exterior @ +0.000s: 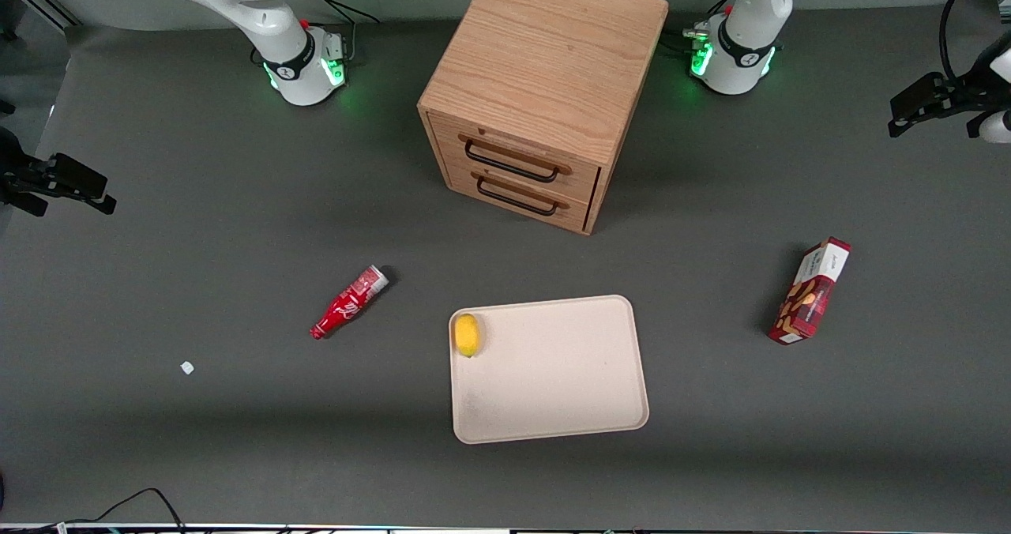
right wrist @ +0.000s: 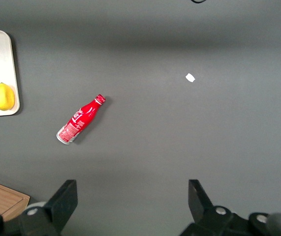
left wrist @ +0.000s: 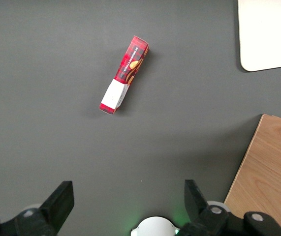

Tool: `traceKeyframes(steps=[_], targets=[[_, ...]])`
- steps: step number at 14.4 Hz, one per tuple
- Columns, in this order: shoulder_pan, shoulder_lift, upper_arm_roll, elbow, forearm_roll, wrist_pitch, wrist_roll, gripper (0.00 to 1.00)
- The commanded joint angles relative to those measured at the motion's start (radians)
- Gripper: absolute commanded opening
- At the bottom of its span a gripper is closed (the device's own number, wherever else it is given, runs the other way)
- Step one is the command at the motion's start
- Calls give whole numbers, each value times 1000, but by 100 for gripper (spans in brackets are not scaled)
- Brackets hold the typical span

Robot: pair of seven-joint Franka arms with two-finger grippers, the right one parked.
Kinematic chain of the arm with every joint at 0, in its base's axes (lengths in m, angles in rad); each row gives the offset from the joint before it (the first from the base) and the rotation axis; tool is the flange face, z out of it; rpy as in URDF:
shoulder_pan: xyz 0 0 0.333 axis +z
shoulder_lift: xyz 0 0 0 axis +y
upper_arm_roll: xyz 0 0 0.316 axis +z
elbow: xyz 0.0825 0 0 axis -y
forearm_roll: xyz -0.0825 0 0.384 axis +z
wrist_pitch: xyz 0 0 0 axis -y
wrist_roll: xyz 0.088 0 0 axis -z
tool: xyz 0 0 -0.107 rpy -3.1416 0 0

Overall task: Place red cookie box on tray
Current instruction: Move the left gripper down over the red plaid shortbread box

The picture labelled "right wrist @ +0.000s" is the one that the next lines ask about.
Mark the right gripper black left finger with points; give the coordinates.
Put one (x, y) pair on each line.
(61, 204)

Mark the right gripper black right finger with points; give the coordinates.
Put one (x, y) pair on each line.
(201, 209)

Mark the red cola bottle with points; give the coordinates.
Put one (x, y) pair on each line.
(78, 120)

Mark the yellow lemon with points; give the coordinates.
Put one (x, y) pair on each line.
(3, 97)

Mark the small white paper scrap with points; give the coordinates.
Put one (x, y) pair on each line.
(190, 77)

